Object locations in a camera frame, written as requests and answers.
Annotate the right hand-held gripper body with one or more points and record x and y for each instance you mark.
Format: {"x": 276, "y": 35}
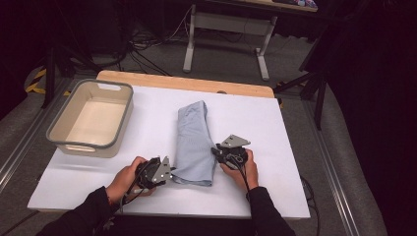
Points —
{"x": 234, "y": 152}

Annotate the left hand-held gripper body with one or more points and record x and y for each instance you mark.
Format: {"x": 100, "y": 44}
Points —
{"x": 154, "y": 172}

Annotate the light blue tank top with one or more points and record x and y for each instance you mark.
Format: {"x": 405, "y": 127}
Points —
{"x": 193, "y": 147}

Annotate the beige basket with grey rim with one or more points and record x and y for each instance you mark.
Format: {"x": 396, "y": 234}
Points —
{"x": 88, "y": 121}

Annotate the person's right hand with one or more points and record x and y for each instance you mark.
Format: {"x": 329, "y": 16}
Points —
{"x": 247, "y": 175}

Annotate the person's left hand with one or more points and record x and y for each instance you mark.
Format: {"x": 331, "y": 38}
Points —
{"x": 123, "y": 183}

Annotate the white foam board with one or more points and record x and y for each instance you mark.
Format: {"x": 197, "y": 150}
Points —
{"x": 262, "y": 124}

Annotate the person's black clothing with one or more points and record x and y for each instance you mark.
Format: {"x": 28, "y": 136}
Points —
{"x": 180, "y": 227}

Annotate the black metal stand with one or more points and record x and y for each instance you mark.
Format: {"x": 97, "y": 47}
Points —
{"x": 319, "y": 98}

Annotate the black tripod stand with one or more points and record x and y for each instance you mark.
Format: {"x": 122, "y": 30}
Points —
{"x": 50, "y": 75}

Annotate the yellow black hazard tape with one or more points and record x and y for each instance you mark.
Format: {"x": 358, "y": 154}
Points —
{"x": 39, "y": 74}

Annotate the colourful item on desk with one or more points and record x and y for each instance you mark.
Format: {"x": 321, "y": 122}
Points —
{"x": 303, "y": 3}

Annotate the aluminium floor rail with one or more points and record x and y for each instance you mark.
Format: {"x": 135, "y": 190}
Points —
{"x": 19, "y": 154}
{"x": 331, "y": 170}

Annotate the white desk frame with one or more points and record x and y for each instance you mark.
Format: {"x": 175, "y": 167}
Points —
{"x": 229, "y": 22}

